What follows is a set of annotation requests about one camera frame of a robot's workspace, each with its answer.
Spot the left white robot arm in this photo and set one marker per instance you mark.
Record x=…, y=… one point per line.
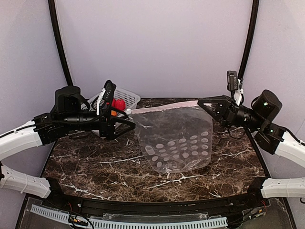
x=71, y=113

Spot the black frame post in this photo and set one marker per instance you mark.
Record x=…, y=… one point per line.
x=58, y=41
x=249, y=38

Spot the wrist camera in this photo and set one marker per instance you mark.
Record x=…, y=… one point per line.
x=106, y=95
x=234, y=86

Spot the left black frame post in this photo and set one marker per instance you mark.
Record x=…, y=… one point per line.
x=58, y=41

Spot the right black frame post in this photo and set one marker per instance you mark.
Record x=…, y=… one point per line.
x=249, y=38

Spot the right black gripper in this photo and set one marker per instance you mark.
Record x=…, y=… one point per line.
x=227, y=111

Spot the red toy orange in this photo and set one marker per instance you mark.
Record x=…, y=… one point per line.
x=120, y=104

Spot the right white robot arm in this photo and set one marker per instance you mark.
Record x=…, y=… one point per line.
x=272, y=138

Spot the clear dotted zip top bag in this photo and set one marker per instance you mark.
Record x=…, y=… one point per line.
x=174, y=138

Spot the white slotted cable duct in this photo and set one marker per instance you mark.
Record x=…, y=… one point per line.
x=115, y=221

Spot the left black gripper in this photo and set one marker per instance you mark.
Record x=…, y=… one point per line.
x=105, y=124

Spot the white perforated plastic basket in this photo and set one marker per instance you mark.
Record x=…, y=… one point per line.
x=131, y=100

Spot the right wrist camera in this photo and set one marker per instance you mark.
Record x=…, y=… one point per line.
x=234, y=86

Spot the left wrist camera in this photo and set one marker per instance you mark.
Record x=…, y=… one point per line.
x=106, y=95

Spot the black front frame rail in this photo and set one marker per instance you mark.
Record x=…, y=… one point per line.
x=96, y=207

